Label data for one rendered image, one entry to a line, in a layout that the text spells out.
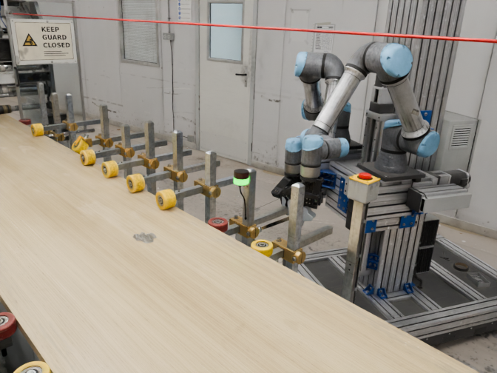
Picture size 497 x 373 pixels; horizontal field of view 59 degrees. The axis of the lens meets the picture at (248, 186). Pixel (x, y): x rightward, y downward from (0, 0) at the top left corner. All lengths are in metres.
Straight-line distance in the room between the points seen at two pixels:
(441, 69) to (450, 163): 0.48
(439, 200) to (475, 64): 2.09
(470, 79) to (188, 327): 3.34
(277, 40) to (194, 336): 4.06
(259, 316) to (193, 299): 0.20
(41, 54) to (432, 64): 2.86
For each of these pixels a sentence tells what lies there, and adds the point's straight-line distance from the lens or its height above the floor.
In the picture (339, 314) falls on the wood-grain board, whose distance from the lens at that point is 1.31.
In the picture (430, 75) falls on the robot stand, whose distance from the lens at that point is 2.34.
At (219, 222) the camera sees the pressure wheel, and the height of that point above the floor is 0.91.
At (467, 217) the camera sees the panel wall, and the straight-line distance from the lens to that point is 4.31.
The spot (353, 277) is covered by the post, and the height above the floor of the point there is 0.87.
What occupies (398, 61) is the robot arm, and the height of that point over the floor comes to 1.54.
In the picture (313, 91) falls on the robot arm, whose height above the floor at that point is 1.34.
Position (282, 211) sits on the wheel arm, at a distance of 2.02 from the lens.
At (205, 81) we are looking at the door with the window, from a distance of 5.70.
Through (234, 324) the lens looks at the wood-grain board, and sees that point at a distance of 1.24.
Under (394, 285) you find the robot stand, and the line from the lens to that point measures 2.73.
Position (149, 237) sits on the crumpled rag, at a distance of 1.64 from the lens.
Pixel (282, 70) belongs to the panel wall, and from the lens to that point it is 4.92.
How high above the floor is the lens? 1.67
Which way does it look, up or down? 21 degrees down
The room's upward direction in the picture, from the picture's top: 2 degrees clockwise
